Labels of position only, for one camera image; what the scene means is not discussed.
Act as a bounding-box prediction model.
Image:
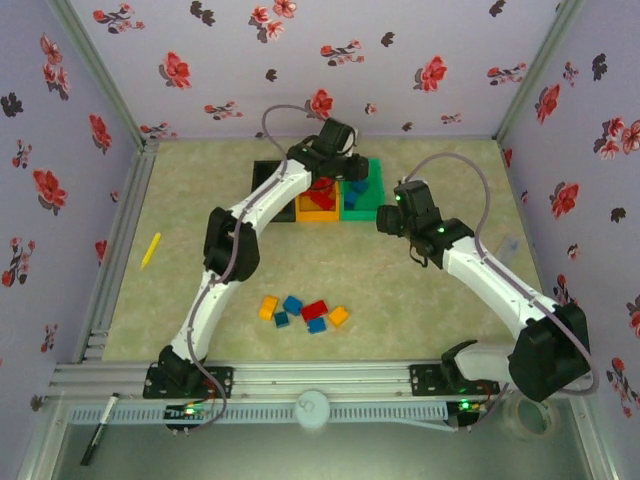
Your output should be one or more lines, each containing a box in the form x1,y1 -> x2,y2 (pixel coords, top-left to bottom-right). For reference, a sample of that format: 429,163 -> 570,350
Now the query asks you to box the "clear plastic piece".
496,233 -> 522,264

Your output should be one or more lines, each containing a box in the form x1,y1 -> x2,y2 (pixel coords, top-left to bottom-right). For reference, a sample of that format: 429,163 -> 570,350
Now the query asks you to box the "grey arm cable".
402,152 -> 600,434
169,103 -> 334,436

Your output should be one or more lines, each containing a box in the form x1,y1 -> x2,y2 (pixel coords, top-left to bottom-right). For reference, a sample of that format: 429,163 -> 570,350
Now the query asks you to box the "small circuit board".
447,398 -> 489,417
164,402 -> 214,422

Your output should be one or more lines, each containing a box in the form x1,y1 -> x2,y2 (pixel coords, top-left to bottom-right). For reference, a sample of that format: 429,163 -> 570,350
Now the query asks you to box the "aluminium frame post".
492,0 -> 586,142
49,0 -> 147,147

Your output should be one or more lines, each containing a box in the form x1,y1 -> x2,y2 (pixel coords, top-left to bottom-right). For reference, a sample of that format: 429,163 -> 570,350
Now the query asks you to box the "green plastic bin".
341,158 -> 387,222

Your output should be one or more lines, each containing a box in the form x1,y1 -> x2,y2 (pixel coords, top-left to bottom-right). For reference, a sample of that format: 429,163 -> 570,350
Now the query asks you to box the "black plastic bin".
252,159 -> 297,224

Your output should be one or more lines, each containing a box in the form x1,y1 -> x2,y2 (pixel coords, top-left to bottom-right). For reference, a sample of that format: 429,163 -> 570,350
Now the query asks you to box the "clear tape roll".
502,392 -> 561,441

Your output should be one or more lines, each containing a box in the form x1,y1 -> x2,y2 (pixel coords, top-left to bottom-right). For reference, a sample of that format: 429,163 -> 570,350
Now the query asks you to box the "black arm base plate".
143,363 -> 235,400
408,363 -> 501,397

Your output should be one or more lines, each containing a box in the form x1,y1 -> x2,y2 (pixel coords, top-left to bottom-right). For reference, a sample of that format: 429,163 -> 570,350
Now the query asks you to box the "grey left arm cable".
169,103 -> 334,436

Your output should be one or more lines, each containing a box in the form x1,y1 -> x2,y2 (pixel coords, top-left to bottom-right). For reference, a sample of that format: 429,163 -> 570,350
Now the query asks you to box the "long aluminium mounting rail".
49,358 -> 592,400

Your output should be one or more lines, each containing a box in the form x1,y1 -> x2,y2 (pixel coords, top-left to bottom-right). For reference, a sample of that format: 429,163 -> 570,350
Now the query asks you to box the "white slotted cable duct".
67,403 -> 449,427

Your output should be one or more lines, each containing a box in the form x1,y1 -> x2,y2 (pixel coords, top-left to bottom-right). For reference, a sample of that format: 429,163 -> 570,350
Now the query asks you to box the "orange plastic bin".
294,177 -> 344,224

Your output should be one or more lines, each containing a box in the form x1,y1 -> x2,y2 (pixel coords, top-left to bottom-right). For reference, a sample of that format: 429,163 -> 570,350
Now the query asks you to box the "black marker pen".
80,393 -> 120,466

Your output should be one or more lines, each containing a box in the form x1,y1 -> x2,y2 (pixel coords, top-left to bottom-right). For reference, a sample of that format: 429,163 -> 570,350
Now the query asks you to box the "yellow pencil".
140,232 -> 162,271

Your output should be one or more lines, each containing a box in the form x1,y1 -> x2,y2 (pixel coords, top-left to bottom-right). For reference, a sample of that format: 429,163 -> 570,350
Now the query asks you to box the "white round knob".
294,389 -> 331,429

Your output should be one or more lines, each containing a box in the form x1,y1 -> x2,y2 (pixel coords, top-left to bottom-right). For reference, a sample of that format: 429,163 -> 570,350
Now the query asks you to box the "grey right arm cable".
402,152 -> 600,434

